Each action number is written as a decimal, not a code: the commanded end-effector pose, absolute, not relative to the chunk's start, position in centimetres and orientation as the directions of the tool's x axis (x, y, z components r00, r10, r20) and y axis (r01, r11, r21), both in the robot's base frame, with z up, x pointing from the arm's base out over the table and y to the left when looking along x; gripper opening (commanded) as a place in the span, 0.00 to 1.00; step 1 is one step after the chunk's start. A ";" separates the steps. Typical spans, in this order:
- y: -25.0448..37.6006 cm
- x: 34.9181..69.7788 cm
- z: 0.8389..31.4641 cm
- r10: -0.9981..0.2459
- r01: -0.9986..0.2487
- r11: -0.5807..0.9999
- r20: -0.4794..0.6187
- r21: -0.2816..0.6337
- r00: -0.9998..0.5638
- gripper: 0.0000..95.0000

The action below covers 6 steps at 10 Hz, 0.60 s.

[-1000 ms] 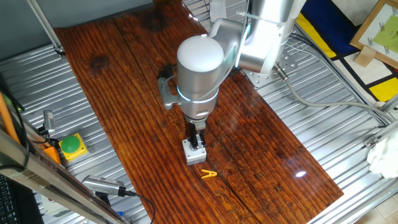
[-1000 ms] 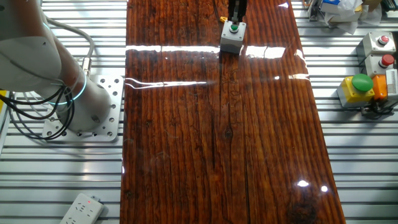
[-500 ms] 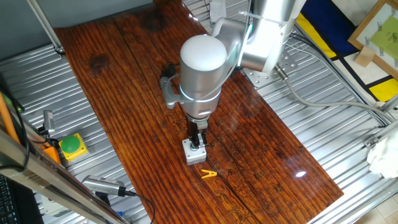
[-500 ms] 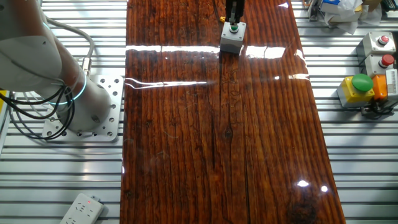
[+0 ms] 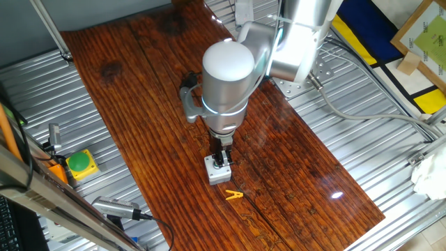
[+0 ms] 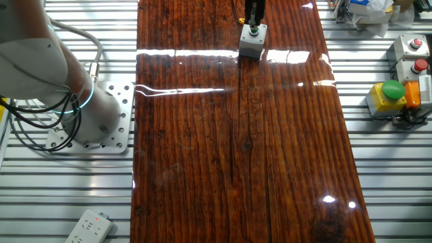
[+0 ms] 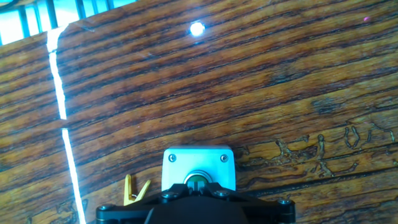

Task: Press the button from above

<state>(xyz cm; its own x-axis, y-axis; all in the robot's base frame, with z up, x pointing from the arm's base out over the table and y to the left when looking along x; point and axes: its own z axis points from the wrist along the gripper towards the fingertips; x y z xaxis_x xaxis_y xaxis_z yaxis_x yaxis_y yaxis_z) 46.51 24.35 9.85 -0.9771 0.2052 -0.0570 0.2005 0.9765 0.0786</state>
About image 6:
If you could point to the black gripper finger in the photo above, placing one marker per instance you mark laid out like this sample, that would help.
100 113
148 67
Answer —
259 10
249 10

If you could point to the grey box green push button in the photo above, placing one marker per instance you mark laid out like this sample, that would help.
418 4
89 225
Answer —
251 47

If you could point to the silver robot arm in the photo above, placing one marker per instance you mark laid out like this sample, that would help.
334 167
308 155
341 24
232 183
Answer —
33 67

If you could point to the grey box small red button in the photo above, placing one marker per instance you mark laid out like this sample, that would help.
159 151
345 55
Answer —
403 47

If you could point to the yellow box green mushroom button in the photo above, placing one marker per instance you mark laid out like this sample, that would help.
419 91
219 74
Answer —
383 101

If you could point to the grey box large red button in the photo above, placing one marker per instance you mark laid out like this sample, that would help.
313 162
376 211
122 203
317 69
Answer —
403 72

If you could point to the yellow clothespin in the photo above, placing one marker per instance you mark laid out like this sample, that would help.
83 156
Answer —
241 21

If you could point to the metal clamp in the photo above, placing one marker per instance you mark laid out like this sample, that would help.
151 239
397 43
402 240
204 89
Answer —
341 11

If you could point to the blue white carton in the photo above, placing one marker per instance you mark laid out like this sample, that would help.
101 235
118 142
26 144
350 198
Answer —
359 2

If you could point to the white crumpled plastic bag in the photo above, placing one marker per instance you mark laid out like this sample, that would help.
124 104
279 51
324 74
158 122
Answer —
374 17

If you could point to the brown cardboard box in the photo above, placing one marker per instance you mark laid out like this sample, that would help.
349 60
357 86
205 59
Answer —
403 4

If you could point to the brown wooden board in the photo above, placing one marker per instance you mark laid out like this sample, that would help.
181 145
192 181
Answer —
202 152

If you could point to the orange plastic block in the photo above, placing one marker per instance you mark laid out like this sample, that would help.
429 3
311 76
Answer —
411 96

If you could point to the white power strip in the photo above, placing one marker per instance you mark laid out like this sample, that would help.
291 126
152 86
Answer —
89 227

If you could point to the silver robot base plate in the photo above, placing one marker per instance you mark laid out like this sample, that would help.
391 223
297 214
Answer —
121 111

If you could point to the black camera stand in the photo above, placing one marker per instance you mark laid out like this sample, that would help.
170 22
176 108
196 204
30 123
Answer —
405 121

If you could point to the silver depth camera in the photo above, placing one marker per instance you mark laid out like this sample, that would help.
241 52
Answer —
426 91

